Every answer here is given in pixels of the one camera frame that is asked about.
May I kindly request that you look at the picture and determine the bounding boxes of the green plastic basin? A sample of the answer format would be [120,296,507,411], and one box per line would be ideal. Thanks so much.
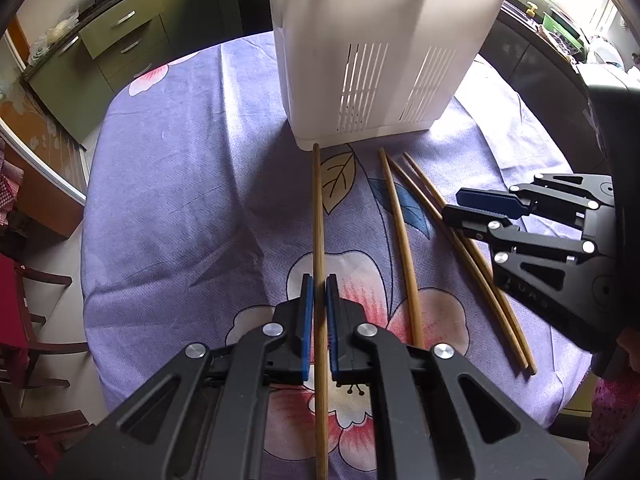
[542,9,587,52]

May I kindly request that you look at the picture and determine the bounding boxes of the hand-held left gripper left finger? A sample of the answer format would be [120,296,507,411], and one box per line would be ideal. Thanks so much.
[55,274,315,480]

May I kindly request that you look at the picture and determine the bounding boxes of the dark base cabinets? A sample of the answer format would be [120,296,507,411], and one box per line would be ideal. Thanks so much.
[479,4,603,173]

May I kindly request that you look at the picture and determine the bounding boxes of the white plastic utensil holder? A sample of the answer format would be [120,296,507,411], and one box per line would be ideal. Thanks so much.
[265,0,515,153]

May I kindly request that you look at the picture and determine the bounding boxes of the green base cabinet with drawers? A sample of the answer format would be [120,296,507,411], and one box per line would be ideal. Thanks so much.
[22,0,223,145]

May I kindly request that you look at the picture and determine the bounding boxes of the red wooden chair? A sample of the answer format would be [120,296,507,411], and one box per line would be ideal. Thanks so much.
[0,254,97,463]

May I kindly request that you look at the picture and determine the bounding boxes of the purple floral tablecloth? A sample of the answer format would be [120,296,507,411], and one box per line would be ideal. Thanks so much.
[80,30,593,480]

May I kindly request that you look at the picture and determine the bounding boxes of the wooden chopstick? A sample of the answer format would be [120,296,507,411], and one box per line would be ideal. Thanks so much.
[311,143,330,480]
[402,152,539,376]
[378,147,427,350]
[387,157,529,372]

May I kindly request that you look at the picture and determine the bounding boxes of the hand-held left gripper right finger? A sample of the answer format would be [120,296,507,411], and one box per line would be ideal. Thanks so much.
[326,275,586,480]

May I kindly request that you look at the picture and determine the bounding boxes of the white bags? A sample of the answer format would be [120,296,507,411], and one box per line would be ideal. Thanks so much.
[29,9,82,62]

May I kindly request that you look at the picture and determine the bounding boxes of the checked apron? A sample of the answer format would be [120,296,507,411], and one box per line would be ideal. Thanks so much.
[0,139,24,227]

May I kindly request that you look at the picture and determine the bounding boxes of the patterned dish rag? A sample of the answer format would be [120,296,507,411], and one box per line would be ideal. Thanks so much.
[536,25,581,55]

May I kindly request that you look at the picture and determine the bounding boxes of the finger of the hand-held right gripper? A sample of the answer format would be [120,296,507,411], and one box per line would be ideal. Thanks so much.
[456,174,614,231]
[442,204,614,292]

